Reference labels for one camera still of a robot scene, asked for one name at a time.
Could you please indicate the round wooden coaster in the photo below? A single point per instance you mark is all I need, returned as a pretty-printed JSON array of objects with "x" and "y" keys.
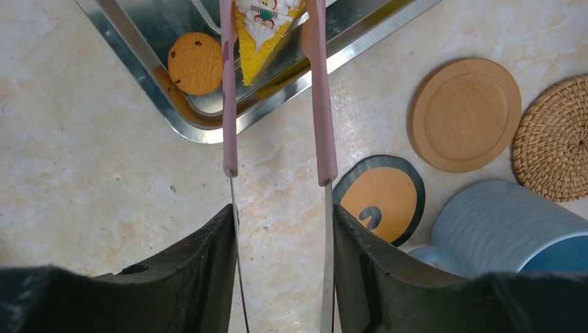
[{"x": 464, "y": 114}]

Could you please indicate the light blue mug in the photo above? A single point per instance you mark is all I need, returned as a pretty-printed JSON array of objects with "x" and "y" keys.
[{"x": 500, "y": 226}]

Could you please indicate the round orange cookie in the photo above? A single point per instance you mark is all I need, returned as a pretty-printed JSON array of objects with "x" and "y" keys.
[{"x": 195, "y": 63}]

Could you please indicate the pink handled tongs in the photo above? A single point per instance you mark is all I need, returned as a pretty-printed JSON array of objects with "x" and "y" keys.
[{"x": 314, "y": 48}]

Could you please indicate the black orange face coaster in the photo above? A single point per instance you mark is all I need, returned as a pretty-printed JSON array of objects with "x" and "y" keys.
[{"x": 385, "y": 194}]

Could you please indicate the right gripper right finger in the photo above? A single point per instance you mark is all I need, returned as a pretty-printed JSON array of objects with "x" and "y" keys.
[{"x": 380, "y": 288}]

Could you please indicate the yellow triangular cake slice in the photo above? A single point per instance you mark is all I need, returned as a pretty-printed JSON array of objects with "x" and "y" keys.
[{"x": 261, "y": 24}]

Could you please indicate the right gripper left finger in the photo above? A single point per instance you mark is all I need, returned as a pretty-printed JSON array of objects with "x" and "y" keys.
[{"x": 187, "y": 287}]

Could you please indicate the woven rattan coaster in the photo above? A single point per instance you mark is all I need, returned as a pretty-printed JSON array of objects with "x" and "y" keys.
[{"x": 549, "y": 149}]

